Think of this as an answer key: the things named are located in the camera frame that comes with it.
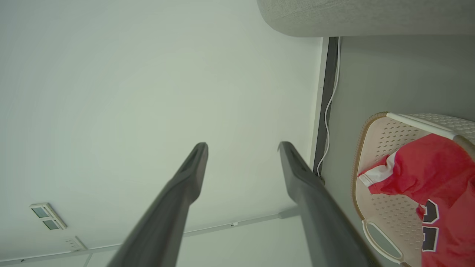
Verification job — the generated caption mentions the black and white baseboard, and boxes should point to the black and white baseboard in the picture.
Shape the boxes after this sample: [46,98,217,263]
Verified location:
[309,36,339,176]

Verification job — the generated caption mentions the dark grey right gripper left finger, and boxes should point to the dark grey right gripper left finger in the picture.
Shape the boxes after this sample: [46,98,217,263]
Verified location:
[107,142,209,267]

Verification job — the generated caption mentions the red basketball jersey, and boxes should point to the red basketball jersey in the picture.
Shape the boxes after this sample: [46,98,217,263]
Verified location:
[358,133,475,267]

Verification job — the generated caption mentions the beige perforated laundry basket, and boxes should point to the beige perforated laundry basket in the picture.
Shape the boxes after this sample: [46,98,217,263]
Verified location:
[352,112,475,267]

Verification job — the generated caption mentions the white wall cable conduit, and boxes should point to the white wall cable conduit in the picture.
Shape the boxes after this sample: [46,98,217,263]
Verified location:
[0,206,301,266]

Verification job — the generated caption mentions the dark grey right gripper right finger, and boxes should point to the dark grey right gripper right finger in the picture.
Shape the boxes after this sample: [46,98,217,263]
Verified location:
[278,141,380,267]

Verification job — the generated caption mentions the light grey fabric sofa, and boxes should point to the light grey fabric sofa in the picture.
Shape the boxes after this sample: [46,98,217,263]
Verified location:
[257,0,475,37]

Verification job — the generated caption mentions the white wall switch plate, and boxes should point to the white wall switch plate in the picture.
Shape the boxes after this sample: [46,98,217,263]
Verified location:
[64,236,88,252]

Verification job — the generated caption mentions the white double wall socket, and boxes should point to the white double wall socket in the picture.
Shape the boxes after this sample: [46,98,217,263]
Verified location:
[30,202,68,231]

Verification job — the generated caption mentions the thin white cable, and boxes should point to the thin white cable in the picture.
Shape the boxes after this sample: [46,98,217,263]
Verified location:
[316,36,341,177]

